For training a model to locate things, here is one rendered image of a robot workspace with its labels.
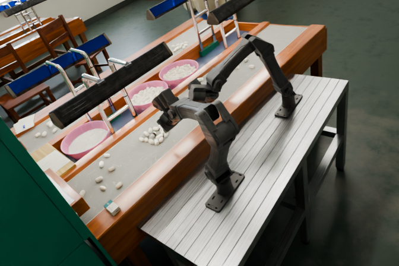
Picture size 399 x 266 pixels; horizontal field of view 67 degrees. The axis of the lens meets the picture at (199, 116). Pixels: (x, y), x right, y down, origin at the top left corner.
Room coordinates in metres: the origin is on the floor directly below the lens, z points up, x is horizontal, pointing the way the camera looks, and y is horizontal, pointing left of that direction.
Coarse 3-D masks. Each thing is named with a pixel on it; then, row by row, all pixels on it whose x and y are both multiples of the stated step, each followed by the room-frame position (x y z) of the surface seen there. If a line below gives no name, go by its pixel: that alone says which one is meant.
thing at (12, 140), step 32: (0, 128) 0.65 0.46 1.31; (0, 160) 0.63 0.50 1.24; (32, 160) 0.66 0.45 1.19; (0, 192) 0.60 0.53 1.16; (32, 192) 0.63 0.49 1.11; (0, 224) 0.57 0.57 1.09; (32, 224) 0.60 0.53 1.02; (64, 224) 0.64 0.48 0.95; (0, 256) 0.54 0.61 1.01; (32, 256) 0.57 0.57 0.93; (64, 256) 0.60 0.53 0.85
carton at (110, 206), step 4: (104, 204) 0.83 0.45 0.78; (108, 204) 0.82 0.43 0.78; (112, 204) 0.82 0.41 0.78; (116, 204) 0.81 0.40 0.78; (108, 208) 0.80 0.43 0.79; (112, 208) 0.80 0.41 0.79; (116, 208) 0.79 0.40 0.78; (120, 208) 0.80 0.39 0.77; (112, 212) 0.78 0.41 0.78; (116, 212) 0.79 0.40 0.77
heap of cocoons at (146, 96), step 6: (144, 90) 1.72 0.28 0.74; (150, 90) 1.70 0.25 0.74; (156, 90) 1.67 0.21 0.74; (162, 90) 1.65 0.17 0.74; (138, 96) 1.66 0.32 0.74; (144, 96) 1.65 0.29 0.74; (150, 96) 1.61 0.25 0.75; (156, 96) 1.63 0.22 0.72; (132, 102) 1.61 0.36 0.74; (138, 102) 1.59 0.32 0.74; (144, 102) 1.57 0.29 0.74
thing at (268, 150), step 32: (320, 96) 1.22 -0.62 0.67; (256, 128) 1.13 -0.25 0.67; (288, 128) 1.06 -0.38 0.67; (320, 128) 1.00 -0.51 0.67; (256, 160) 0.93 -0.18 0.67; (288, 160) 0.87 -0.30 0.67; (192, 192) 0.86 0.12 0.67; (256, 192) 0.76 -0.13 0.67; (160, 224) 0.75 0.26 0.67; (192, 224) 0.71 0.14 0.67; (224, 224) 0.67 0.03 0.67; (256, 224) 0.63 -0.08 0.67; (192, 256) 0.59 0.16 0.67; (224, 256) 0.55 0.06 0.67
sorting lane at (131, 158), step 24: (240, 72) 1.58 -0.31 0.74; (192, 120) 1.26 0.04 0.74; (120, 144) 1.24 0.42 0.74; (144, 144) 1.18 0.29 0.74; (168, 144) 1.12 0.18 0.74; (96, 168) 1.11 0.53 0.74; (120, 168) 1.06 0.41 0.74; (144, 168) 1.01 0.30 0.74; (96, 192) 0.95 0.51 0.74; (120, 192) 0.91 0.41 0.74
